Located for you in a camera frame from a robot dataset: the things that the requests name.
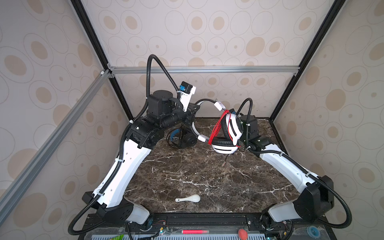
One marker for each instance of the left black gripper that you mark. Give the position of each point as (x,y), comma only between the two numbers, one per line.
(189,114)

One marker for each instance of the white black headphones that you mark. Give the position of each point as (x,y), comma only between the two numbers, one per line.
(227,132)

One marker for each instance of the black blue headphones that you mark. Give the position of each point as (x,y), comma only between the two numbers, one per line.
(181,138)

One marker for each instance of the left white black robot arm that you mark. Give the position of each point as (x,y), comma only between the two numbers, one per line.
(138,140)

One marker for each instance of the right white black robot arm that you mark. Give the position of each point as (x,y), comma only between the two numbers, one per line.
(317,194)

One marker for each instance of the white ceramic spoon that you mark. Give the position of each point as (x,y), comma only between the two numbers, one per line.
(192,198)

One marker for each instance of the blue tape roll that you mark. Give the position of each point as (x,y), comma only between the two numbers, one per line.
(313,232)

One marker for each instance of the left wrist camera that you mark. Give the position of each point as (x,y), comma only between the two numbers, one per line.
(186,91)

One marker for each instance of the silver aluminium back rail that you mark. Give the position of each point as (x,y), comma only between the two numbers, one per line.
(211,70)

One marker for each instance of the silver aluminium rail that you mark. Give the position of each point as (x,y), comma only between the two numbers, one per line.
(211,70)
(21,184)

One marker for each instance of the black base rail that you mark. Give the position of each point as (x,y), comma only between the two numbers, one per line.
(207,226)

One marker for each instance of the silver aluminium left rail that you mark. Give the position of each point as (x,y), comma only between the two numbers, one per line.
(21,184)

